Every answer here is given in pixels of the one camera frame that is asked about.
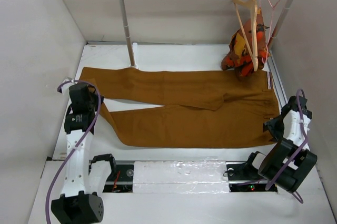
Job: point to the orange patterned garment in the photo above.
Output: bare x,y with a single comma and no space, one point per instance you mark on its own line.
238,57

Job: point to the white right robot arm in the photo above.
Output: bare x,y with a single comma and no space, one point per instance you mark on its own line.
290,160

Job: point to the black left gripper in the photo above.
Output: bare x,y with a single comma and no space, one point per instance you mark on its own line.
95,95

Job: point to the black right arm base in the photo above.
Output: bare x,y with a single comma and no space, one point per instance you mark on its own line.
243,176

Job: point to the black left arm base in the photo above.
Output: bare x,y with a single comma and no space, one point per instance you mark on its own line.
121,181

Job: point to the brown trousers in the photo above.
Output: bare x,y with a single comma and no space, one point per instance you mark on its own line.
206,109

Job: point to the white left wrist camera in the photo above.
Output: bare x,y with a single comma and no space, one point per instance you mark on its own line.
65,85

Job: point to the pink wire hanger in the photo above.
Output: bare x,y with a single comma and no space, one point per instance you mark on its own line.
273,7

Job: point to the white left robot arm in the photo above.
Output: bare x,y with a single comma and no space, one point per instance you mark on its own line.
74,195

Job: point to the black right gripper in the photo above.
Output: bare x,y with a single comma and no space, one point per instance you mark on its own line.
270,125

